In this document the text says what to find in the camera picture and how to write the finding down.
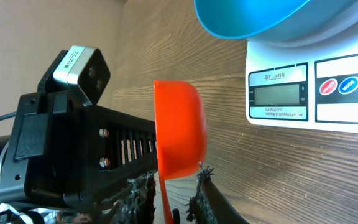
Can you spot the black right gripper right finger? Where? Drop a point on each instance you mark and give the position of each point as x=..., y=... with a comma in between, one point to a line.
x=209, y=205

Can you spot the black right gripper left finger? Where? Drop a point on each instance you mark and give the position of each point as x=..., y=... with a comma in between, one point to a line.
x=138, y=206

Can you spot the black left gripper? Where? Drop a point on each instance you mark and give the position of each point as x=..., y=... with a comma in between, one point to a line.
x=62, y=154

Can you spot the red plastic measuring scoop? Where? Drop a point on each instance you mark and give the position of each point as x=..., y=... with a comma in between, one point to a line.
x=181, y=132

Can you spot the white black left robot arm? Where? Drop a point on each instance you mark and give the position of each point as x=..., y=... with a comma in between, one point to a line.
x=66, y=156

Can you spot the white digital kitchen scale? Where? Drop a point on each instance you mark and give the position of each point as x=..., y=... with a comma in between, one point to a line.
x=309, y=83

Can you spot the blue plastic bowl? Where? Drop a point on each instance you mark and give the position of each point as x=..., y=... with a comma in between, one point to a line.
x=266, y=20

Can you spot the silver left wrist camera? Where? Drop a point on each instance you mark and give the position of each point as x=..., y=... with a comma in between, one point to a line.
x=83, y=71

